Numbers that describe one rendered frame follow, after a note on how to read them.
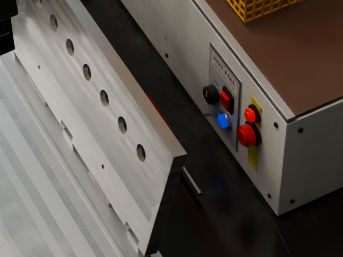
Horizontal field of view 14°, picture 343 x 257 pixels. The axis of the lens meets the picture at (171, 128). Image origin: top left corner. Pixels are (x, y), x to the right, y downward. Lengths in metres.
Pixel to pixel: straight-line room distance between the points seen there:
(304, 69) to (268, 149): 0.11
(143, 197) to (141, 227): 0.04
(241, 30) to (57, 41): 0.25
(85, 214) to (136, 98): 0.20
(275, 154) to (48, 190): 0.30
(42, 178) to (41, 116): 0.11
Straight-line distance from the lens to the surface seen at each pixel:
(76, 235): 1.70
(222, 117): 1.74
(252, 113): 1.64
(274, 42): 1.67
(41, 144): 1.79
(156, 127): 1.55
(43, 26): 1.80
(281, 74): 1.63
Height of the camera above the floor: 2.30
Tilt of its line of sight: 50 degrees down
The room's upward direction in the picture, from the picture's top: straight up
